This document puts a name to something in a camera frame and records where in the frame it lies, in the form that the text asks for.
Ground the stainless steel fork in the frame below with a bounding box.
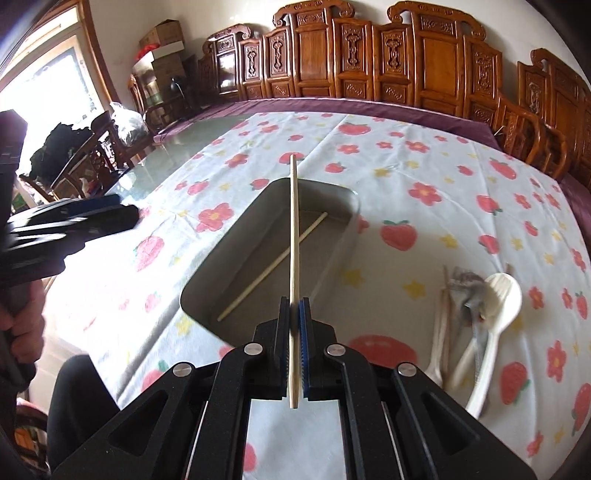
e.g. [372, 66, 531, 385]
[449, 267, 486, 326]

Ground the small white plastic spoon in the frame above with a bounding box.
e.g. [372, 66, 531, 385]
[426, 266, 450, 387]

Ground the carved wooden armchair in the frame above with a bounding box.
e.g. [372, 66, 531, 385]
[517, 48, 590, 188]

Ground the person's left hand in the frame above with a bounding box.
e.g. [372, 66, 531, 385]
[0, 280, 45, 364]

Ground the dark wooden dining chair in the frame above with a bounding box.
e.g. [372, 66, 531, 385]
[19, 111, 142, 202]

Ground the dark wooden cabinet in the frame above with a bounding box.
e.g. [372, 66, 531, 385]
[128, 51, 197, 135]

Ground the large white plastic spoon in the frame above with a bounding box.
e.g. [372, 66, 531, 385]
[466, 273, 523, 419]

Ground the carved wooden sofa bench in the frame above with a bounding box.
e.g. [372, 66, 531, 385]
[195, 0, 569, 181]

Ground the rectangular metal tin box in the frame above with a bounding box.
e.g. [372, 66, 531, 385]
[180, 178, 361, 346]

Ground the white plastic fork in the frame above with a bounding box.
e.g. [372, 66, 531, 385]
[445, 294, 505, 393]

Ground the brown cardboard box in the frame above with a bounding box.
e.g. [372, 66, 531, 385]
[139, 19, 183, 48]

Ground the purple armchair cushion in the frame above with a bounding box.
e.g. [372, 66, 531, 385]
[559, 173, 591, 229]

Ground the light bamboo chopstick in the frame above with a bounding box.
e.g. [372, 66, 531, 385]
[287, 154, 301, 409]
[216, 212, 328, 322]

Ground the wooden window door frame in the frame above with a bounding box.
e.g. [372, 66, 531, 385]
[1, 1, 119, 118]

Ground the strawberry flower print tablecloth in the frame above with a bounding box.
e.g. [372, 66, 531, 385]
[45, 112, 590, 479]

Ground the white cardboard box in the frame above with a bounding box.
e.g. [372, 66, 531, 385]
[134, 41, 184, 68]

